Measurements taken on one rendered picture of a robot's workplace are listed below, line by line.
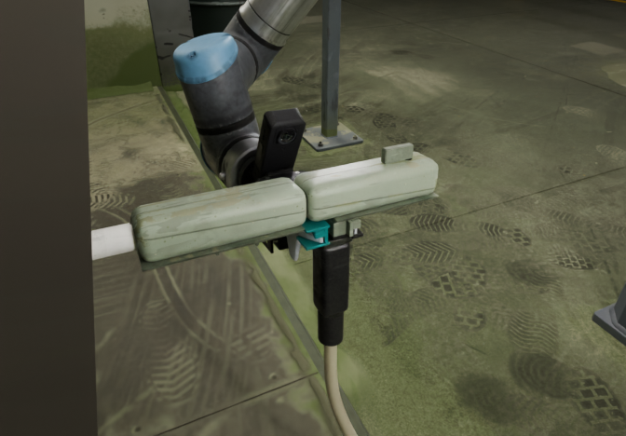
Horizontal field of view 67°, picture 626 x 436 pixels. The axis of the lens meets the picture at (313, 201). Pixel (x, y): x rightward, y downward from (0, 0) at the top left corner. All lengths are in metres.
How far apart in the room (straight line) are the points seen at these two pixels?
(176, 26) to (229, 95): 1.73
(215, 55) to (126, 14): 1.71
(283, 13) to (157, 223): 0.45
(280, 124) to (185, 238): 0.19
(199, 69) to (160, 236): 0.32
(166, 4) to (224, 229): 2.01
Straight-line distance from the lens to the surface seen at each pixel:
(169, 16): 2.39
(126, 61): 2.41
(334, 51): 1.76
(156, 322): 1.08
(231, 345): 1.00
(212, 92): 0.68
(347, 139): 1.85
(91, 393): 0.19
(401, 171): 0.49
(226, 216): 0.42
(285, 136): 0.55
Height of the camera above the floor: 0.79
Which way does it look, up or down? 32 degrees down
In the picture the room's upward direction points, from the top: straight up
